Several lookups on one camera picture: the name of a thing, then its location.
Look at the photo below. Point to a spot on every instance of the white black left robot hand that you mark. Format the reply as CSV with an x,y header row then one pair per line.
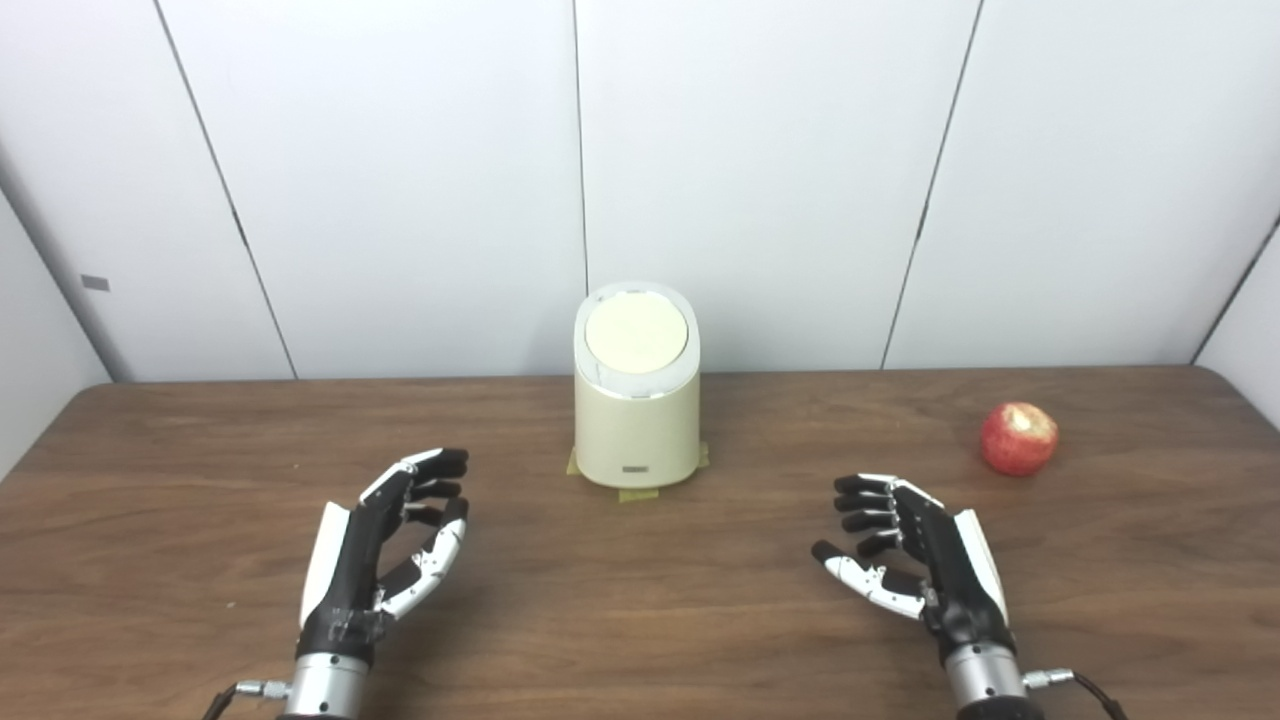
x,y
350,570

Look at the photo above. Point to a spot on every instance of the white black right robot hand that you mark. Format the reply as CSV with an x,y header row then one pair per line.
x,y
950,570

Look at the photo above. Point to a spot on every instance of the red apple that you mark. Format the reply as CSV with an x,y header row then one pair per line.
x,y
1018,440

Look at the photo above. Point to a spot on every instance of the cream-colored bin body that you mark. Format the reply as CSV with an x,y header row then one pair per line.
x,y
636,430

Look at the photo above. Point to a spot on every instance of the cream round bin lid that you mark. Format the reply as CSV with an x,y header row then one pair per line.
x,y
636,330

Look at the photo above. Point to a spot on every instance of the grey wall sticker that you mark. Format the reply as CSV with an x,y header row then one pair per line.
x,y
95,283

